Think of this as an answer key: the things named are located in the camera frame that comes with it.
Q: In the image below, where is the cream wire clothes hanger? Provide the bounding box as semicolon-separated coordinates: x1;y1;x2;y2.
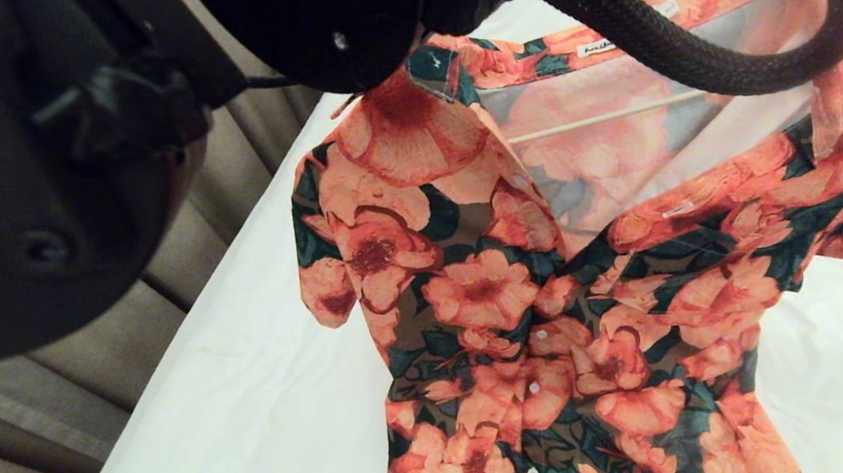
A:
504;87;712;146

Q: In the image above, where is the black looped cable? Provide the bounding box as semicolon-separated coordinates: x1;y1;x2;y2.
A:
530;0;843;120

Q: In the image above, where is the orange floral short-sleeve shirt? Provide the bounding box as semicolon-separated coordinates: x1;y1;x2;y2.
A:
268;0;843;473

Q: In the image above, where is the beige curtain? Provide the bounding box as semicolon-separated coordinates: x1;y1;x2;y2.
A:
0;83;365;473

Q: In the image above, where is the white sheeted bed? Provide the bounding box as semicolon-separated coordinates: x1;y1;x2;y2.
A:
16;36;843;473

